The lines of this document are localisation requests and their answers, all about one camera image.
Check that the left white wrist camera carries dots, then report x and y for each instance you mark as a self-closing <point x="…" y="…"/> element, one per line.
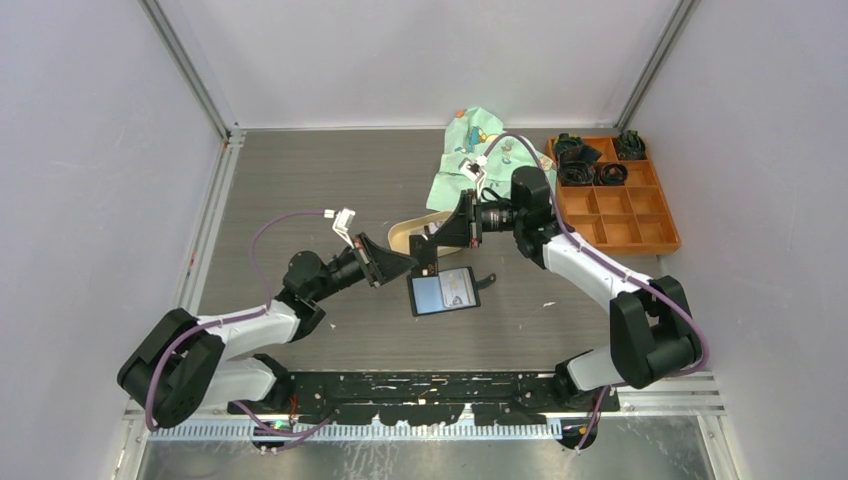
<point x="341" y="222"/>

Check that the beige oval tray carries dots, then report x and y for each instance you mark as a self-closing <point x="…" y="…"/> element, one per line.
<point x="425" y="226"/>

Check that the black gold VIP card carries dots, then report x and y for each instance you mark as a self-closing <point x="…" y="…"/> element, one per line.
<point x="426" y="254"/>

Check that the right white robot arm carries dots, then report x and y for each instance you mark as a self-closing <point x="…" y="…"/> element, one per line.
<point x="652" y="334"/>

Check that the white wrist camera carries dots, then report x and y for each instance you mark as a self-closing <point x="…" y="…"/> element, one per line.
<point x="341" y="222"/>
<point x="475" y="171"/>

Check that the green cartoon print cloth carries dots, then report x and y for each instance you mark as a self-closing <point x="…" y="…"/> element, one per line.
<point x="474" y="156"/>

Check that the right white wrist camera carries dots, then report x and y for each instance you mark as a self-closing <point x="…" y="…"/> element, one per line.
<point x="475" y="171"/>

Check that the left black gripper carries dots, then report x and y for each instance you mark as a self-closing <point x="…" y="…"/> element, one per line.
<point x="382" y="266"/>

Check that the aluminium cable duct rail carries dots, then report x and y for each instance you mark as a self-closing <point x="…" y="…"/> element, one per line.
<point x="465" y="429"/>

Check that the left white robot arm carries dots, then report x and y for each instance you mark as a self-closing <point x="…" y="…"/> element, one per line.
<point x="187" y="363"/>

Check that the black card holder wallet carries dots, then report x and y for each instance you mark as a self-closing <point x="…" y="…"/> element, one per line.
<point x="446" y="292"/>

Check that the orange compartment tray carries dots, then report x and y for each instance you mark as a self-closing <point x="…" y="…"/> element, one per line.
<point x="632" y="218"/>

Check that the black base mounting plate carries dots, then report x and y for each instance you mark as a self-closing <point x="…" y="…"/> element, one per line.
<point x="426" y="398"/>

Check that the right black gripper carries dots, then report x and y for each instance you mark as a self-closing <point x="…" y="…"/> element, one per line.
<point x="458" y="229"/>

